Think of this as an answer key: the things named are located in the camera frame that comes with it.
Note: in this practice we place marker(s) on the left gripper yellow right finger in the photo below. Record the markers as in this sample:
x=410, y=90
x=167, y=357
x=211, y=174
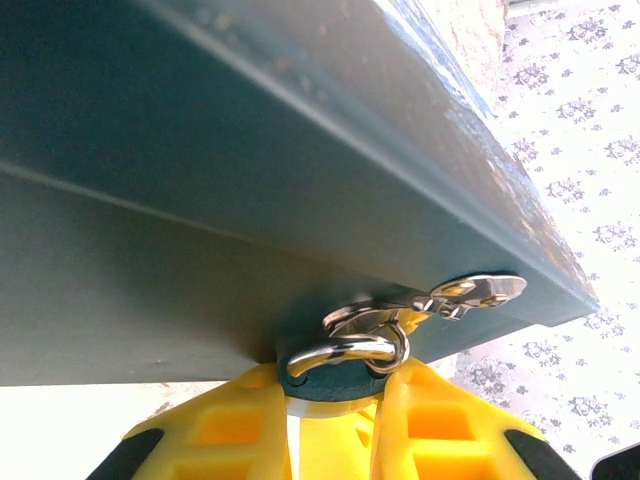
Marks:
x=430, y=435

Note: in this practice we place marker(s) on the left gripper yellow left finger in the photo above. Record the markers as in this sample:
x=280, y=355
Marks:
x=235, y=430

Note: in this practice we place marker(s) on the starry night tin box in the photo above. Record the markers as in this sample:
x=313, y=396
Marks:
x=200, y=150

